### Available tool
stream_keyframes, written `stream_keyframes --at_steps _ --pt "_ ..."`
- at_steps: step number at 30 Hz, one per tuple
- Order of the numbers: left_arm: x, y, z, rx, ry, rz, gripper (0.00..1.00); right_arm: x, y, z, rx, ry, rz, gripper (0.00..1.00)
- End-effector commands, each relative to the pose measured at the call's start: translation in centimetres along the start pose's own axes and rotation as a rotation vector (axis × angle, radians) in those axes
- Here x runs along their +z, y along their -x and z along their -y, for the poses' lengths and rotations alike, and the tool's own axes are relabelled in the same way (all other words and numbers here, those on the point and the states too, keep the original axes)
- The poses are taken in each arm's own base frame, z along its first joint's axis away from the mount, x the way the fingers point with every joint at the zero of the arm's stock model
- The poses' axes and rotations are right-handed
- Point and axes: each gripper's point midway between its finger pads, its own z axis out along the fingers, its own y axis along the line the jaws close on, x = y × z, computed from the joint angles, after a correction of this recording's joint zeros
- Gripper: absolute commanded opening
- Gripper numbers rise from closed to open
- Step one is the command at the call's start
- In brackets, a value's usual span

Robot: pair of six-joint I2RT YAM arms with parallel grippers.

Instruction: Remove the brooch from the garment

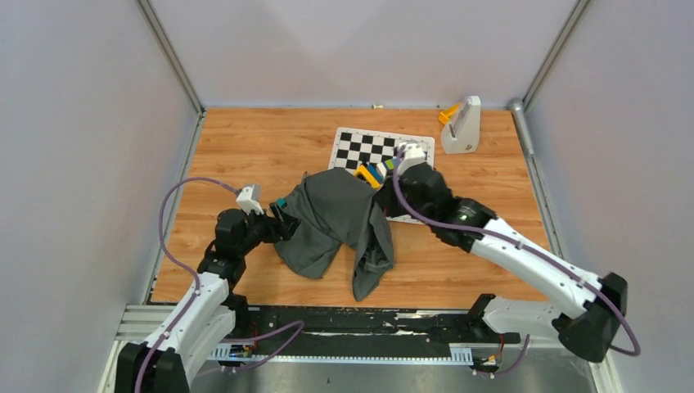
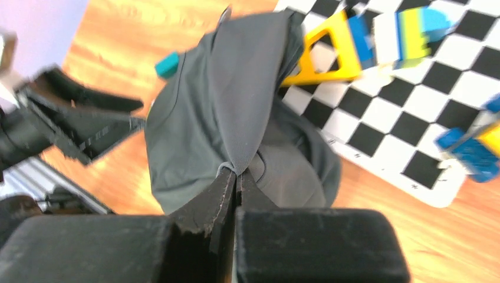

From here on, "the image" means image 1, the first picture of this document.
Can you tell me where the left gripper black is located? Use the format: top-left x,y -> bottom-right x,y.
237,203 -> 303,257

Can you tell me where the grey t-shirt garment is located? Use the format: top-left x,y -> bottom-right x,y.
274,168 -> 395,301

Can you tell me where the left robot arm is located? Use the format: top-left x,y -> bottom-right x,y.
114,198 -> 300,392

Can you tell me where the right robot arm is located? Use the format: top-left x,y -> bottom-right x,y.
376,163 -> 642,363

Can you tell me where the colourful stacked block tower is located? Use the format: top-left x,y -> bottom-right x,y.
367,158 -> 396,183

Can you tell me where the yellow triangle block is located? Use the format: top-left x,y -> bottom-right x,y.
354,165 -> 381,189

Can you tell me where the black white checkerboard mat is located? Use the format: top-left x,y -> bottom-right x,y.
328,127 -> 436,224

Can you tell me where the white wedge stand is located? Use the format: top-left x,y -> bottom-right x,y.
440,96 -> 481,154

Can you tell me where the orange clip behind stand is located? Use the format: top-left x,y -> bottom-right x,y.
438,102 -> 461,125

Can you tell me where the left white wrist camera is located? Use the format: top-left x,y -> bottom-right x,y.
236,183 -> 265,215

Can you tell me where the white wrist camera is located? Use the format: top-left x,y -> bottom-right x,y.
236,183 -> 265,215
395,142 -> 426,175

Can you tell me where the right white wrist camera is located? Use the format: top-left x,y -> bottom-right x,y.
395,142 -> 426,175

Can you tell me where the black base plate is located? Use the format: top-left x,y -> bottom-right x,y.
230,306 -> 520,359

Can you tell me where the aluminium frame rail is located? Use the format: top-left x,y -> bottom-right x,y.
112,294 -> 624,392

